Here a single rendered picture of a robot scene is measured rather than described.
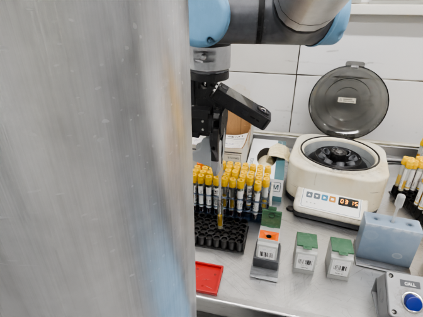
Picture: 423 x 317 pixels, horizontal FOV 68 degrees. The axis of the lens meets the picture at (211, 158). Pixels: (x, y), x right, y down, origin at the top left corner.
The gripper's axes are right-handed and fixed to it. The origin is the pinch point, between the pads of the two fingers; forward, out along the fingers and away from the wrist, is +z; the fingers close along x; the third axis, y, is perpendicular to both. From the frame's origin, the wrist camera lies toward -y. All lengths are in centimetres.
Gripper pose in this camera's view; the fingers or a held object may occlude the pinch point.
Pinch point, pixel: (219, 169)
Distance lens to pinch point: 64.2
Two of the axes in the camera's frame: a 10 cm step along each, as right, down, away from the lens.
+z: 0.0, 8.8, 4.8
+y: -9.7, -1.1, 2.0
